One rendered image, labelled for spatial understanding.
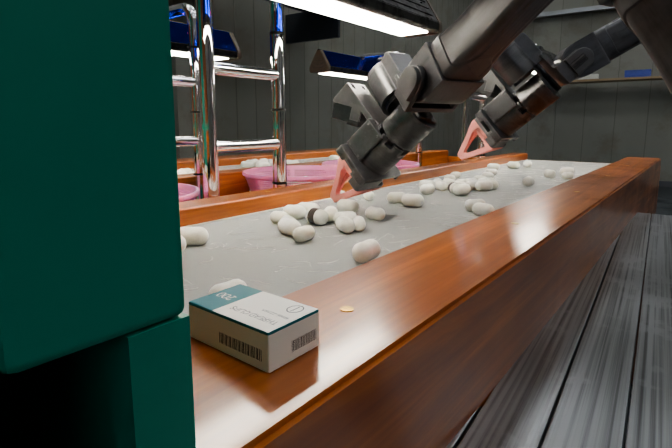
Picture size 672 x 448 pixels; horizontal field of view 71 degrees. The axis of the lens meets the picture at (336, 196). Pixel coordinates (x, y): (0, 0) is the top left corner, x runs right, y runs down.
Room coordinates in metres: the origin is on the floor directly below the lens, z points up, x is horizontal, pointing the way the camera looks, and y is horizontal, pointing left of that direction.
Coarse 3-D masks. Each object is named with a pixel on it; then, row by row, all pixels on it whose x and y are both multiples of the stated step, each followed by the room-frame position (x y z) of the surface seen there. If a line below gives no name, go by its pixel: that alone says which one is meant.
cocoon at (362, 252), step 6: (366, 240) 0.46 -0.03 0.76; (372, 240) 0.46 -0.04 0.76; (354, 246) 0.44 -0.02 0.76; (360, 246) 0.44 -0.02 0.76; (366, 246) 0.44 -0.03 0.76; (372, 246) 0.45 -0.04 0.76; (378, 246) 0.45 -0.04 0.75; (354, 252) 0.44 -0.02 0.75; (360, 252) 0.44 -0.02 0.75; (366, 252) 0.44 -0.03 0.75; (372, 252) 0.44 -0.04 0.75; (378, 252) 0.45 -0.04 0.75; (354, 258) 0.44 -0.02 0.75; (360, 258) 0.44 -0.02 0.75; (366, 258) 0.44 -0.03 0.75; (372, 258) 0.45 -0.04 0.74
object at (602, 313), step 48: (624, 240) 0.81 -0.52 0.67; (576, 288) 0.57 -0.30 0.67; (624, 288) 0.57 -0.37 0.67; (576, 336) 0.43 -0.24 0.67; (624, 336) 0.43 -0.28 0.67; (528, 384) 0.35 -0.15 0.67; (576, 384) 0.35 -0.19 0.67; (624, 384) 0.35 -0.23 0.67; (480, 432) 0.29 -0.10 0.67; (528, 432) 0.29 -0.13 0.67; (576, 432) 0.29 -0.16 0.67; (624, 432) 0.29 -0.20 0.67
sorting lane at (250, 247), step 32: (544, 160) 1.75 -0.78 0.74; (384, 192) 0.92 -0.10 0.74; (416, 192) 0.92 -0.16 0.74; (448, 192) 0.92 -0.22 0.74; (480, 192) 0.92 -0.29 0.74; (512, 192) 0.92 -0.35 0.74; (224, 224) 0.62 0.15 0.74; (256, 224) 0.62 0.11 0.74; (384, 224) 0.62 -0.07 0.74; (416, 224) 0.62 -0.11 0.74; (448, 224) 0.62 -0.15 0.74; (192, 256) 0.47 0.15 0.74; (224, 256) 0.47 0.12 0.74; (256, 256) 0.47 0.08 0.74; (288, 256) 0.47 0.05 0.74; (320, 256) 0.47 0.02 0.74; (352, 256) 0.47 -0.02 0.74; (192, 288) 0.37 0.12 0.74; (256, 288) 0.37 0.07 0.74; (288, 288) 0.37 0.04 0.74
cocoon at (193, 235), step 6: (180, 228) 0.51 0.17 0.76; (186, 228) 0.51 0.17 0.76; (192, 228) 0.51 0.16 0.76; (198, 228) 0.51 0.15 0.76; (204, 228) 0.52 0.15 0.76; (186, 234) 0.50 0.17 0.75; (192, 234) 0.50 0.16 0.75; (198, 234) 0.50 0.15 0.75; (204, 234) 0.51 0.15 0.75; (186, 240) 0.50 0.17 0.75; (192, 240) 0.50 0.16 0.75; (198, 240) 0.50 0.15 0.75; (204, 240) 0.51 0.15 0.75
